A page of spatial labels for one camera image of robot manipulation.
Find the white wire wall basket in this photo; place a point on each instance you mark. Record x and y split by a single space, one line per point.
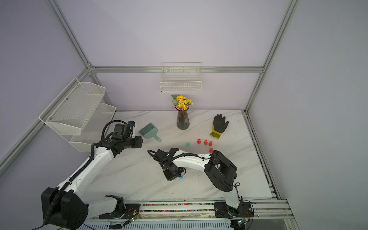
180 77

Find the upper white mesh shelf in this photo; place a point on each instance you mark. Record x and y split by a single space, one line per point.
70 112

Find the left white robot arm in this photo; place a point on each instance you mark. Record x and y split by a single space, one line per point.
63 206

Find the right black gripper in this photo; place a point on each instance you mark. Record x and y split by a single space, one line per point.
169 175

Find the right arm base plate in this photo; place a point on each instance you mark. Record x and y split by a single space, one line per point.
245 210

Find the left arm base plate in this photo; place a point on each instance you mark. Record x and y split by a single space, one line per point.
127 211

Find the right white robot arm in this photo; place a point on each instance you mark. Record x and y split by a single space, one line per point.
216 166

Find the white mesh shelf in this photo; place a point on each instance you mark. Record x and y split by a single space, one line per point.
92 132
70 112

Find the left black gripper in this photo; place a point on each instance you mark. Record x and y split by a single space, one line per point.
139 141

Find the green dustpan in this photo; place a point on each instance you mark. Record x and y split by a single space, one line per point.
150 131

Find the yellow flower bouquet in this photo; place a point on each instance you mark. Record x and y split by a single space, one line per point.
181 103

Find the black yellow work glove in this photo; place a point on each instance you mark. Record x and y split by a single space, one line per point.
219 126

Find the lower white mesh shelf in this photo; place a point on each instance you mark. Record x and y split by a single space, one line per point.
92 132

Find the dark glass vase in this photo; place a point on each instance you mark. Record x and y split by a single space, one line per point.
183 122

